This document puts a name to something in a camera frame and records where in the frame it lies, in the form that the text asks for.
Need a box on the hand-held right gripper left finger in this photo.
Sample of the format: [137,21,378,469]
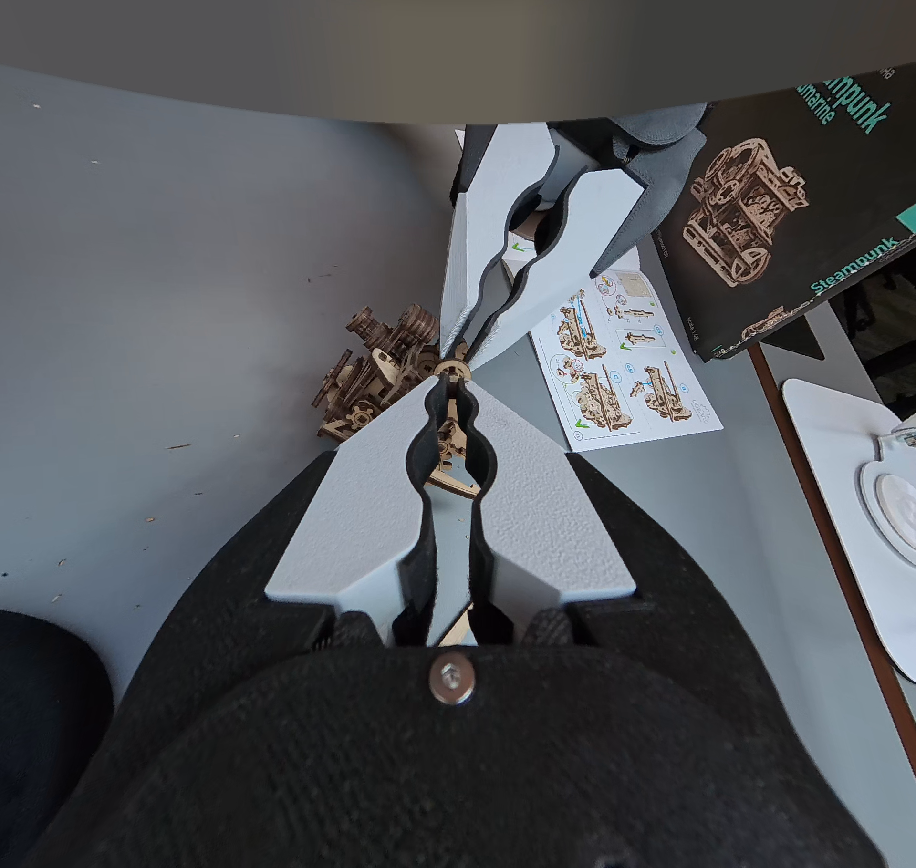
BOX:
[263,373,440,647]

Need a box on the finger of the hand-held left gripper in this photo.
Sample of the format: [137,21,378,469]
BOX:
[439,123,599,360]
[455,170,648,368]

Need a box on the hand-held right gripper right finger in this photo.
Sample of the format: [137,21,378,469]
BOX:
[447,373,638,646]

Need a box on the wooden mechanical model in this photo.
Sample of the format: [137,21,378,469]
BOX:
[315,303,482,647]

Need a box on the white instruction booklet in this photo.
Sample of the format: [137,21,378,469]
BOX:
[501,235,724,454]

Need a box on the black model kit box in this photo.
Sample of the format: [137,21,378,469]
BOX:
[657,60,916,362]

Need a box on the white plastic tray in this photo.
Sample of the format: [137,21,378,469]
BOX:
[780,378,916,684]

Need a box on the round white coaster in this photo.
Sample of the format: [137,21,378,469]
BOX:
[857,453,916,570]

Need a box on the black chair armrest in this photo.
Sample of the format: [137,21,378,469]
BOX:
[0,610,115,868]

